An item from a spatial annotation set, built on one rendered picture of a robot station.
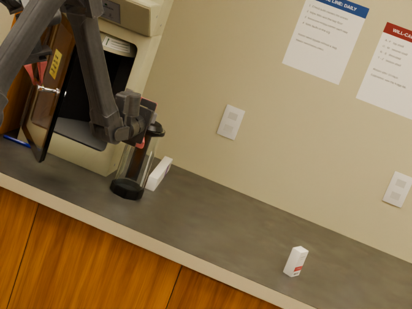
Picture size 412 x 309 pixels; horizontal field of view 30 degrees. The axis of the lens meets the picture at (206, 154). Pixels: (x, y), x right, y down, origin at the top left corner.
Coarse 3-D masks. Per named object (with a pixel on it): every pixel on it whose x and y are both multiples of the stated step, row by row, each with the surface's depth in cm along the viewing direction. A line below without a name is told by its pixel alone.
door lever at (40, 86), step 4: (36, 80) 219; (36, 84) 218; (40, 84) 217; (40, 88) 215; (44, 88) 216; (48, 88) 216; (56, 88) 217; (48, 92) 217; (52, 92) 217; (56, 92) 217
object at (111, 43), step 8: (104, 32) 238; (104, 40) 237; (112, 40) 237; (120, 40) 238; (104, 48) 237; (112, 48) 237; (120, 48) 238; (128, 48) 239; (136, 48) 243; (128, 56) 240
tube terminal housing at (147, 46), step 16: (160, 0) 228; (160, 16) 231; (112, 32) 234; (128, 32) 233; (160, 32) 238; (144, 48) 233; (144, 64) 235; (128, 80) 236; (144, 80) 243; (64, 144) 245; (80, 144) 244; (112, 144) 241; (80, 160) 245; (96, 160) 243; (112, 160) 244
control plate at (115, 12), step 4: (104, 0) 223; (108, 0) 222; (104, 4) 225; (108, 4) 224; (112, 4) 223; (116, 4) 222; (104, 8) 226; (108, 8) 225; (112, 8) 225; (116, 8) 224; (108, 12) 227; (112, 12) 226; (116, 12) 225; (104, 16) 229; (108, 16) 229; (112, 16) 228; (116, 16) 227; (112, 20) 229; (116, 20) 229
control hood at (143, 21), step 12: (120, 0) 220; (132, 0) 218; (144, 0) 224; (120, 12) 225; (132, 12) 222; (144, 12) 220; (156, 12) 225; (120, 24) 229; (132, 24) 227; (144, 24) 225
